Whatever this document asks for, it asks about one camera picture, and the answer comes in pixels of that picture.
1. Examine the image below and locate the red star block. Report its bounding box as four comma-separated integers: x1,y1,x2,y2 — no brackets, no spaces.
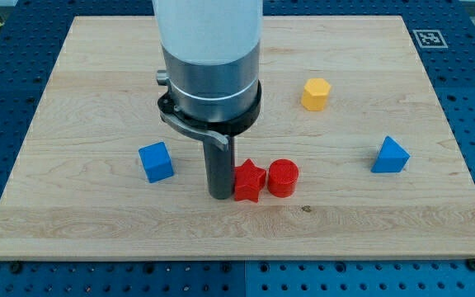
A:
234,158,267,203

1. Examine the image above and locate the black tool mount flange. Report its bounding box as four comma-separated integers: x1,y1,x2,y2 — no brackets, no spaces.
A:
158,82,261,151

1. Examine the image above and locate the light wooden board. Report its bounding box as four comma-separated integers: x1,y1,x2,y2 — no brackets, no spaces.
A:
0,16,475,262

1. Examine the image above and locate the yellow hexagon block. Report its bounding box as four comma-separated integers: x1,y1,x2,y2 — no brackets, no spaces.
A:
301,78,332,111

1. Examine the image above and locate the blue triangle block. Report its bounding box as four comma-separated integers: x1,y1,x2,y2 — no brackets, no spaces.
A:
371,136,410,173

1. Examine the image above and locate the red cylinder block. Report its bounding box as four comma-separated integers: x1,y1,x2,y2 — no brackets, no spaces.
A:
267,159,299,198

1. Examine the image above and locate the white fiducial marker tag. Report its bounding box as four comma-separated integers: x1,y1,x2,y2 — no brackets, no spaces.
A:
412,29,448,49

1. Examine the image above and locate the blue cube block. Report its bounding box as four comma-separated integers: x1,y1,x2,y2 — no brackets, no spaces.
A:
139,142,174,183

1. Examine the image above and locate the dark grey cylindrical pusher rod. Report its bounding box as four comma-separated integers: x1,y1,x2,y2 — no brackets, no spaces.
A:
203,136,235,200

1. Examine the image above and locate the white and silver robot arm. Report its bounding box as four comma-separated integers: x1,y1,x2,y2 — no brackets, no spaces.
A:
153,0,263,200

